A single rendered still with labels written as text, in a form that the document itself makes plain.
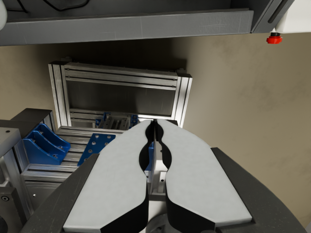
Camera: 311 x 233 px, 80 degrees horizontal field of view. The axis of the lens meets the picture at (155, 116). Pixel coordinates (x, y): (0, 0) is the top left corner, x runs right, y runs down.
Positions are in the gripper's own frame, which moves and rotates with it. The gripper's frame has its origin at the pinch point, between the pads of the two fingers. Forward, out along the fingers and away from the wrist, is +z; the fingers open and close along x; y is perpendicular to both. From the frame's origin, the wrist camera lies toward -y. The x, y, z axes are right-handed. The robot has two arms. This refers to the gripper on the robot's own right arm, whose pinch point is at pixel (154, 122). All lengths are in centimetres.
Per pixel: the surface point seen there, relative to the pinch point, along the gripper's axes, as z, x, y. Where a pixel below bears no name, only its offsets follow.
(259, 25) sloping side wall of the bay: 25.6, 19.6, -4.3
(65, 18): 27.1, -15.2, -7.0
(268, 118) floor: 122, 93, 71
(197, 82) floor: 122, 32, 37
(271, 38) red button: 41, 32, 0
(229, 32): 26.9, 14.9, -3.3
